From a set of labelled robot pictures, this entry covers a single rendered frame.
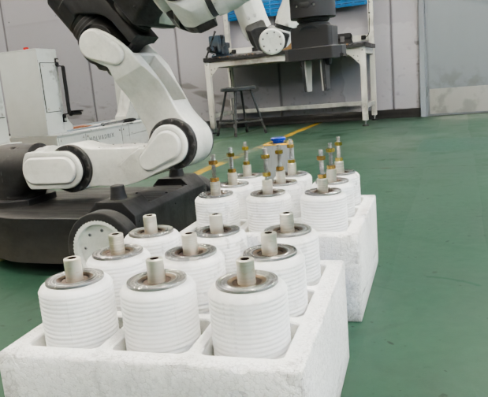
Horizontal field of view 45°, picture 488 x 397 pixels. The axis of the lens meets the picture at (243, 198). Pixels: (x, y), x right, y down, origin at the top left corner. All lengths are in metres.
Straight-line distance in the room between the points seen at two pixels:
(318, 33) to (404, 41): 5.14
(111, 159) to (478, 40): 4.96
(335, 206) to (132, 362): 0.61
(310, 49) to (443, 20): 5.13
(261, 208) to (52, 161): 0.79
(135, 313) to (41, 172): 1.15
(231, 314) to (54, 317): 0.23
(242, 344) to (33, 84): 3.33
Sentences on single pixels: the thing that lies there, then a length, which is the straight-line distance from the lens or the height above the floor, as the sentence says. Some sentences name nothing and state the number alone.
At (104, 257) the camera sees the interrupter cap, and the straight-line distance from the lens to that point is 0.88.
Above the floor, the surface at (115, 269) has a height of 0.24.
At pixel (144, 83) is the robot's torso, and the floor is 0.51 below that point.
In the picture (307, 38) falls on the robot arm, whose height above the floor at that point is 0.56.
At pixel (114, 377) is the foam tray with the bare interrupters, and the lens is 0.74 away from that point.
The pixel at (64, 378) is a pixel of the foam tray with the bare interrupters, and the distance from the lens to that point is 0.78.
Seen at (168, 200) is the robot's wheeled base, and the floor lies 0.18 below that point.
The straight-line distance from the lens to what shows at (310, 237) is 0.90.
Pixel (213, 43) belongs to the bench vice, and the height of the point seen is 0.88.
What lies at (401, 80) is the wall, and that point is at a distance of 6.29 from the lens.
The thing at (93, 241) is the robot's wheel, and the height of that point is 0.12.
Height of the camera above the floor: 0.49
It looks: 11 degrees down
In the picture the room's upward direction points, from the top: 5 degrees counter-clockwise
